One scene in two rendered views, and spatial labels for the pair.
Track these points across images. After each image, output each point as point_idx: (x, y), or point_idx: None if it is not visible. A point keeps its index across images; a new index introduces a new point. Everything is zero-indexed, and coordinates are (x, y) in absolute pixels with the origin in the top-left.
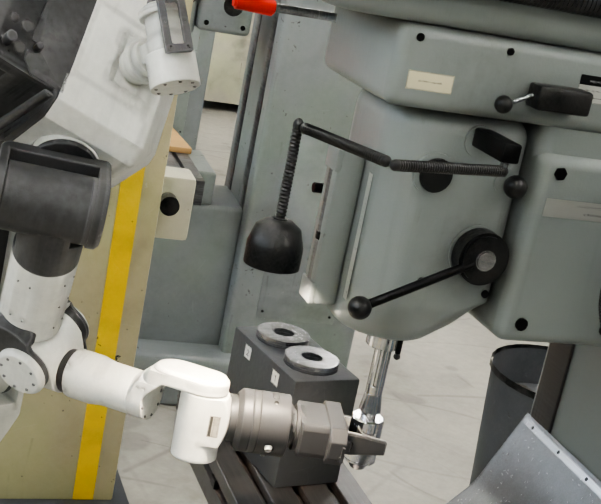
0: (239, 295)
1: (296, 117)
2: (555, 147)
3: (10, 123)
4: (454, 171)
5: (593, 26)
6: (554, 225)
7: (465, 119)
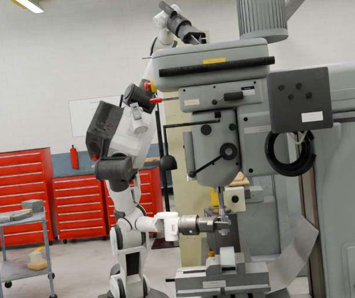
0: (282, 232)
1: None
2: (242, 112)
3: (103, 152)
4: (198, 123)
5: (237, 72)
6: (250, 136)
7: (211, 111)
